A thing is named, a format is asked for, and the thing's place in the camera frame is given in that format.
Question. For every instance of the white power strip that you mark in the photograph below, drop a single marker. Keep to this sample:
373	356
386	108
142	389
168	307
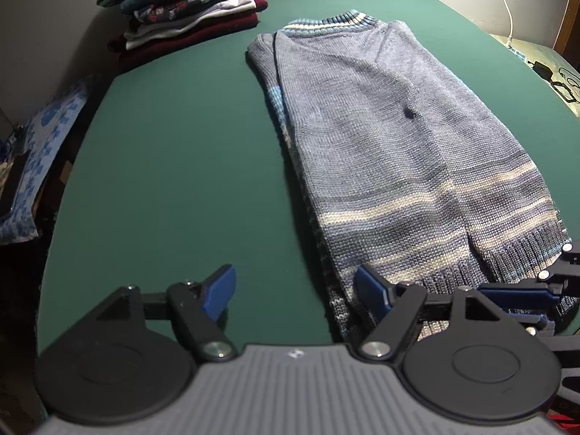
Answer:
516	50

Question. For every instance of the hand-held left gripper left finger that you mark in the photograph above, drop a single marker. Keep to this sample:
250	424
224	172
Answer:
220	290

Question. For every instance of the stack of folded clothes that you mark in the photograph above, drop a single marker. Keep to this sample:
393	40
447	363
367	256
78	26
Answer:
199	31

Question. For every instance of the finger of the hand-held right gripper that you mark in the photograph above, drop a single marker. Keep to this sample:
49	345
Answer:
541	324
521	293

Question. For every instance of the patterned folded garment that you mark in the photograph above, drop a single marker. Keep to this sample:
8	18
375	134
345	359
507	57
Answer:
167	11

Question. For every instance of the black charger adapter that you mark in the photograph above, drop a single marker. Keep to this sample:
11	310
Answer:
541	70

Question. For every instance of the grey-blue striped knit sweater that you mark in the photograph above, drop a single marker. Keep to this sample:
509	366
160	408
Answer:
385	122

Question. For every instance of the blue floral cloth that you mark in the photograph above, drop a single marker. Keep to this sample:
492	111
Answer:
50	131

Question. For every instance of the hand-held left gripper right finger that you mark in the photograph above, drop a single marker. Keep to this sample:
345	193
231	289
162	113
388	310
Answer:
371	290

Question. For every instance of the white folded garment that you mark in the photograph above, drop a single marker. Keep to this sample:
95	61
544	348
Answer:
217	7

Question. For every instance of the pale green patterned mattress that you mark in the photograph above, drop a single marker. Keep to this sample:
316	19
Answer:
555	56

